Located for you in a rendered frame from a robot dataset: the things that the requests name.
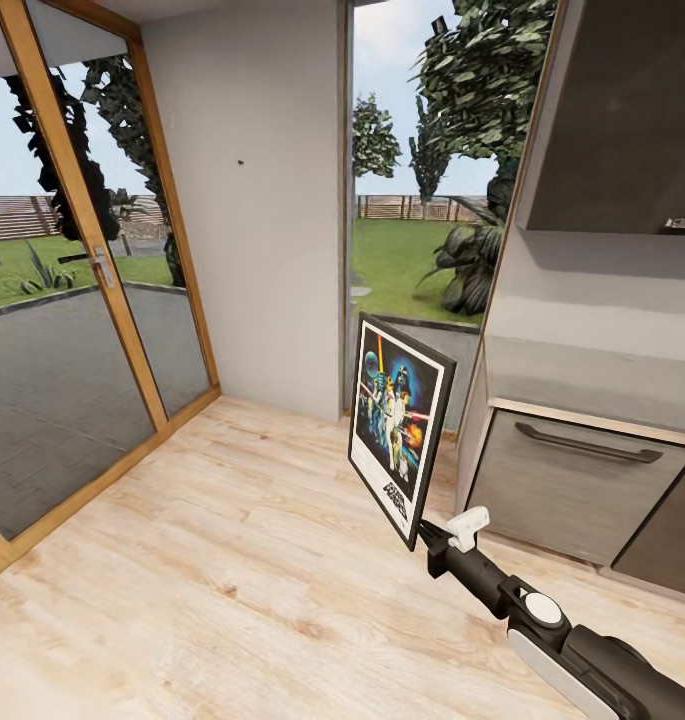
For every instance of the dishwasher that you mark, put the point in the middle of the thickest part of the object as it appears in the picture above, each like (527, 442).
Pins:
(575, 488)

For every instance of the cabinet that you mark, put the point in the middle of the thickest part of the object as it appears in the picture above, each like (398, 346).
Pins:
(609, 152)

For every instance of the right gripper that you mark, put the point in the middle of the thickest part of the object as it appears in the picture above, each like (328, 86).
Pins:
(442, 557)

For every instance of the poster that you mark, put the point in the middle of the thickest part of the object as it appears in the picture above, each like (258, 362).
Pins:
(401, 391)

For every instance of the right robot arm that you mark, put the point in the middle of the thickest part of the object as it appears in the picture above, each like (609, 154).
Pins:
(602, 676)

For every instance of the door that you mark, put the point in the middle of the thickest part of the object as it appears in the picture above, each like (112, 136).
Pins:
(104, 346)

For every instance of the fixed window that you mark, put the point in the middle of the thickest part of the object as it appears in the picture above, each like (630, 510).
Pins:
(440, 96)

